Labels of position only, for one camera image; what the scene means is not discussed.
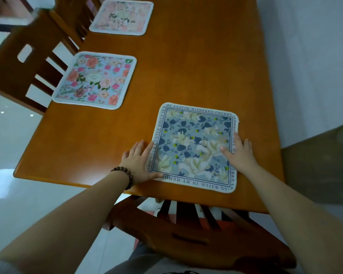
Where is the person's right hand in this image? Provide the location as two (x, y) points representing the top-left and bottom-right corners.
(219, 132), (259, 174)

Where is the person's left hand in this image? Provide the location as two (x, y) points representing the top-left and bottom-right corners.
(119, 139), (163, 186)

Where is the navy white floral placemat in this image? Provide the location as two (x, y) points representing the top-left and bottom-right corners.
(147, 102), (240, 194)

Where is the light blue rose placemat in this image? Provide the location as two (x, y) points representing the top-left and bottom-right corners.
(52, 51), (138, 110)

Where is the pale pink floral placemat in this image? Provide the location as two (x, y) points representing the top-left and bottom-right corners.
(88, 0), (155, 36)

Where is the person's right forearm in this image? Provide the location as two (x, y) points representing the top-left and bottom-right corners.
(245, 165), (343, 274)

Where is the person's left forearm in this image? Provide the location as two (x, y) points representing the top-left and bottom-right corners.
(0, 172), (129, 274)

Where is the wooden dining chair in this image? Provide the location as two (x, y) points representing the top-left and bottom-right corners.
(0, 8), (78, 116)
(103, 195), (297, 270)
(54, 0), (102, 40)

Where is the orange wooden table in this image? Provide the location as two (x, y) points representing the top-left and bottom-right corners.
(13, 0), (285, 214)

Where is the brown bead bracelet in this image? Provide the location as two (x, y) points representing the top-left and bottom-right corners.
(111, 166), (134, 190)

